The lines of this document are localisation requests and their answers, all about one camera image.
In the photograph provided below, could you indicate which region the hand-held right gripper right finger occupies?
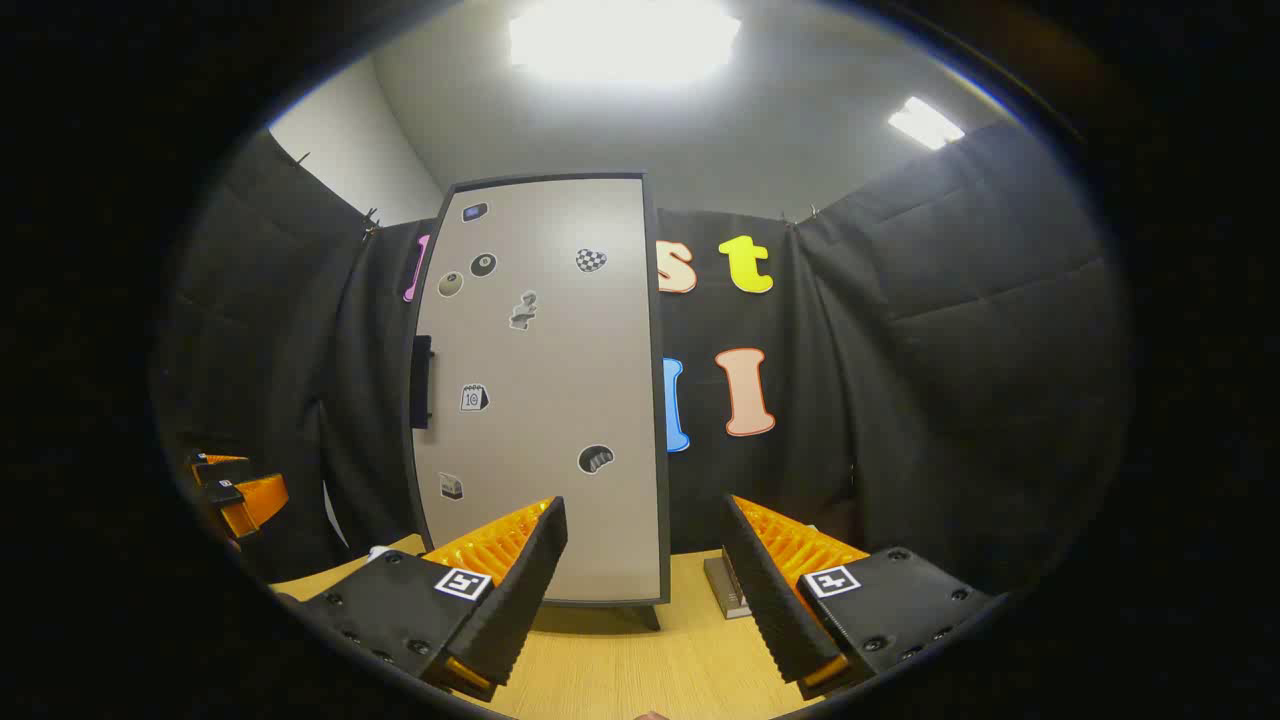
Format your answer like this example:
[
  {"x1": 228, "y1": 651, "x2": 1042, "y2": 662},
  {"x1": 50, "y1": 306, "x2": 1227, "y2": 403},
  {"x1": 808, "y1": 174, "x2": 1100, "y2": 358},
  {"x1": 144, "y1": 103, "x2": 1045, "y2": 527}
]
[{"x1": 720, "y1": 493, "x2": 996, "y2": 701}]

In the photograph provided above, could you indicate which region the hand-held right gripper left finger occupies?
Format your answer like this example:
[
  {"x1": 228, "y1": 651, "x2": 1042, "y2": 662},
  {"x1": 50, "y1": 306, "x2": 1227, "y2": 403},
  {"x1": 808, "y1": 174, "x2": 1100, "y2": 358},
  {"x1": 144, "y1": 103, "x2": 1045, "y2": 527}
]
[{"x1": 300, "y1": 495, "x2": 569, "y2": 703}]

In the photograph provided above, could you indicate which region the black door handle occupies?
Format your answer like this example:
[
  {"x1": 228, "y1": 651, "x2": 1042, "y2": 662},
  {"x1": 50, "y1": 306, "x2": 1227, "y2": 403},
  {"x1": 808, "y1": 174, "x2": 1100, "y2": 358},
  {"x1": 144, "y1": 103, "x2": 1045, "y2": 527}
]
[{"x1": 410, "y1": 335, "x2": 434, "y2": 431}]

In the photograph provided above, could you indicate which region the grey cabinet door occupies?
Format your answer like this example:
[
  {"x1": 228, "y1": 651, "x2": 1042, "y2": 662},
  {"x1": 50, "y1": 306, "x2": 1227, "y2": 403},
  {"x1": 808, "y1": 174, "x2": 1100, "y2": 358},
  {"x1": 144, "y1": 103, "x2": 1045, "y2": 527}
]
[{"x1": 408, "y1": 176, "x2": 665, "y2": 605}]

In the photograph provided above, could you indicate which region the black backdrop cloth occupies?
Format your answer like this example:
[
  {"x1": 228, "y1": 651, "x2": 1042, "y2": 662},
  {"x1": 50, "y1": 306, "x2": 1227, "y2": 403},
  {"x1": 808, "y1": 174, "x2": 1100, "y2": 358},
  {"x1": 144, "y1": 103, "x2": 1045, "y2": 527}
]
[{"x1": 150, "y1": 120, "x2": 1131, "y2": 601}]

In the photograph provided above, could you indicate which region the small ceiling light panel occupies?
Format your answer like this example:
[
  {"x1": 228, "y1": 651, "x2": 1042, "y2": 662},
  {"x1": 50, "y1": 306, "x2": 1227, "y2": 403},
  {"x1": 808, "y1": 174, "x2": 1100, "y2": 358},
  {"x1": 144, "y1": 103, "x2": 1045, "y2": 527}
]
[{"x1": 888, "y1": 95, "x2": 966, "y2": 151}]

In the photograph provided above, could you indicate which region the large ceiling light panel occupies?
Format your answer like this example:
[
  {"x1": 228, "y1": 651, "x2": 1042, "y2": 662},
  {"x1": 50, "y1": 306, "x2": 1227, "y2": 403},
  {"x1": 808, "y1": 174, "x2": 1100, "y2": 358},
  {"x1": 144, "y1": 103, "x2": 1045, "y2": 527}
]
[{"x1": 508, "y1": 0, "x2": 743, "y2": 86}]

